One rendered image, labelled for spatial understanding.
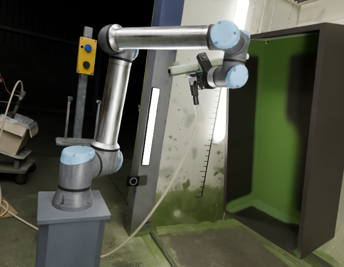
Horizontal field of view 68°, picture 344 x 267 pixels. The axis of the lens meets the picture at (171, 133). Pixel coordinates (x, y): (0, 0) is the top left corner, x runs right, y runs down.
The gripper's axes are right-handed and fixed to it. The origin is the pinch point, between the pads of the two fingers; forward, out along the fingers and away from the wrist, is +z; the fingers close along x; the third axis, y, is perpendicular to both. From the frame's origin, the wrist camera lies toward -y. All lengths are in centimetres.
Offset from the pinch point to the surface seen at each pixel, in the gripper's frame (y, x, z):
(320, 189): 71, 44, -38
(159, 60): -8, 16, 73
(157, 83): 9, 10, 73
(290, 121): 46, 68, 0
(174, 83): 12, 25, 73
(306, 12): -24, 173, 64
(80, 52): -24, -38, 88
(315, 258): 163, 81, -6
